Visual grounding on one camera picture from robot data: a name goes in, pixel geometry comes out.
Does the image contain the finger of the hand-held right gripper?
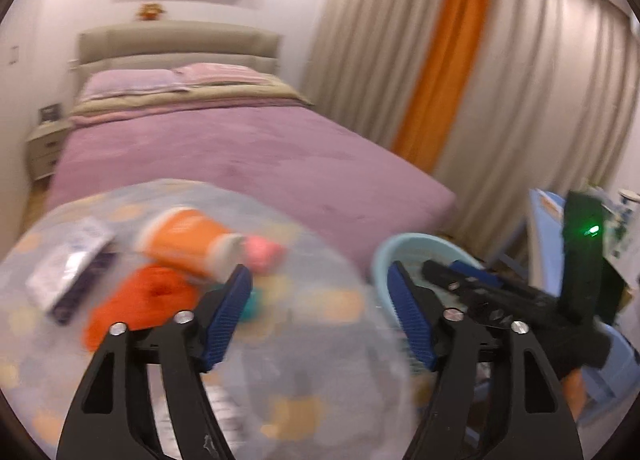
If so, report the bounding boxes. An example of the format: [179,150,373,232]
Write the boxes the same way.
[421,260,560,328]
[450,260,532,294]

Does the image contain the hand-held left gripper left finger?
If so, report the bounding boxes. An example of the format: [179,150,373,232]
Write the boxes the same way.
[56,264,253,460]

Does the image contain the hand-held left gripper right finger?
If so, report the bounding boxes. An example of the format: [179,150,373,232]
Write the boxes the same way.
[387,260,586,460]

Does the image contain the small teal item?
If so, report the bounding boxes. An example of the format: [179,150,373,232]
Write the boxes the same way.
[239,289,265,323]

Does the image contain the teal plastic basket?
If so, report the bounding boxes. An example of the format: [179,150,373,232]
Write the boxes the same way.
[372,233,495,381]

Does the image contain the light blue plastic chair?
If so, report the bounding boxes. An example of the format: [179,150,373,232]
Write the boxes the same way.
[487,187,571,286]
[570,327,640,428]

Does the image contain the pink soft item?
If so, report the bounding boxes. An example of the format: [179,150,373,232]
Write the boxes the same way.
[244,234,287,274]

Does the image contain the white mug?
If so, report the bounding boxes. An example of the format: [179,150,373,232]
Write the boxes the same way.
[619,189,640,222]

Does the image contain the patterned grey tablecloth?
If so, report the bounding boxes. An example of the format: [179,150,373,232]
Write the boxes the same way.
[0,179,426,460]

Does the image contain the orange white tube bottle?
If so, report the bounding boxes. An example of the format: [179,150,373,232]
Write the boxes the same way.
[136,207,247,282]

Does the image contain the orange cloth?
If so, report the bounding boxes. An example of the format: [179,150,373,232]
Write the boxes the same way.
[81,263,202,353]

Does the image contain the purple patterned box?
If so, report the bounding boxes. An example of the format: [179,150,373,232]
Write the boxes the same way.
[52,250,122,327]

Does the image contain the white and blue packet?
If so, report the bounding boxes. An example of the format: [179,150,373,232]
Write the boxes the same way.
[25,217,117,312]

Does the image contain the purple bed blanket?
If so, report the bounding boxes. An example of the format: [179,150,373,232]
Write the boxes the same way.
[47,103,458,281]

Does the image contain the beige curtain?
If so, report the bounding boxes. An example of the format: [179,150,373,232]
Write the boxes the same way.
[300,0,453,176]
[430,0,637,261]

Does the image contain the orange curtain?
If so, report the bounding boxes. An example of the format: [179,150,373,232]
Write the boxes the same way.
[390,0,497,171]

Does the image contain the beige quilt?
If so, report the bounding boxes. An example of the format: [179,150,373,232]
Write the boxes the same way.
[70,75,316,117]

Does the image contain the beige nightstand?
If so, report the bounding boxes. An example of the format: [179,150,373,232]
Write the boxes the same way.
[26,119,74,182]

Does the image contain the pink pillow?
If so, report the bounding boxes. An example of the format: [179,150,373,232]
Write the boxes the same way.
[172,63,267,87]

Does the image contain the purple pillow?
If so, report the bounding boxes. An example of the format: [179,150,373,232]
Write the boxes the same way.
[80,69,189,102]

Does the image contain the beige padded headboard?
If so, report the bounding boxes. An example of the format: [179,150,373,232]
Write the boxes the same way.
[75,20,282,84]

